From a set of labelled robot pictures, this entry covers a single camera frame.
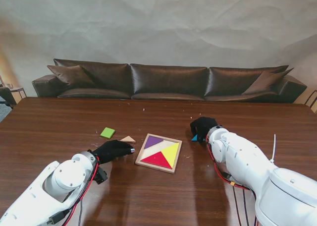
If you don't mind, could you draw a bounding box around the red and black right arm cable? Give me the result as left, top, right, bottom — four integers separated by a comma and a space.
206, 136, 260, 226

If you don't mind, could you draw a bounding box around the red and black left arm cable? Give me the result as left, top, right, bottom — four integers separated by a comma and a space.
43, 155, 101, 226

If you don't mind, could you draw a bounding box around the green square piece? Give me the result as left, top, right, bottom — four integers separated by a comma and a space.
100, 127, 116, 139

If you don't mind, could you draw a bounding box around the purple triangle piece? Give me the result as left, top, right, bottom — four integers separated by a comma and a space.
144, 136, 165, 150

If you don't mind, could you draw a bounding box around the large red triangle piece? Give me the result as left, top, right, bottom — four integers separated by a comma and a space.
140, 151, 172, 170

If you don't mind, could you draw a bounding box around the square wooden tangram tray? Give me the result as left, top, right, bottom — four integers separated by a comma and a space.
134, 133, 183, 174

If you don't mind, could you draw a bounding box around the brown leather sofa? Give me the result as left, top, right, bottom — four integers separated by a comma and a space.
31, 58, 308, 104

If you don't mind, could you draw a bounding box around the small blue triangle piece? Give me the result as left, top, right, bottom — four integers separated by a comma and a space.
191, 134, 207, 143

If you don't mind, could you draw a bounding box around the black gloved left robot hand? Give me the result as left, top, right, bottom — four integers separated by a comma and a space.
92, 139, 137, 165

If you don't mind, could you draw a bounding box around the large yellow triangle piece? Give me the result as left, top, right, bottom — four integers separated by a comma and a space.
161, 143, 180, 168

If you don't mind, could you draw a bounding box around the small beige triangle piece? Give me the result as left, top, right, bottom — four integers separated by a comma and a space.
119, 135, 137, 144

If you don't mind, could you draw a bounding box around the white zip tie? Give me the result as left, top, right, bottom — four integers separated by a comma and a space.
269, 133, 277, 165

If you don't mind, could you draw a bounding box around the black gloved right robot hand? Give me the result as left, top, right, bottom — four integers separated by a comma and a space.
189, 116, 220, 144

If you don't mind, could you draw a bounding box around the dark metal chair frame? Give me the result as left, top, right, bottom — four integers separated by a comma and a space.
304, 89, 317, 113

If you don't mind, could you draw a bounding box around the brown sofa cushion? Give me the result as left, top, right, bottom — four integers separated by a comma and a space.
47, 65, 97, 88
242, 67, 295, 96

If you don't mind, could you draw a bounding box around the red and black arm cable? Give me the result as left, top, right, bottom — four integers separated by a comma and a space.
43, 155, 101, 226
206, 136, 260, 226

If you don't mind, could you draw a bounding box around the side table with metal legs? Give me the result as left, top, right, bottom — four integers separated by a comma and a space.
0, 74, 28, 110

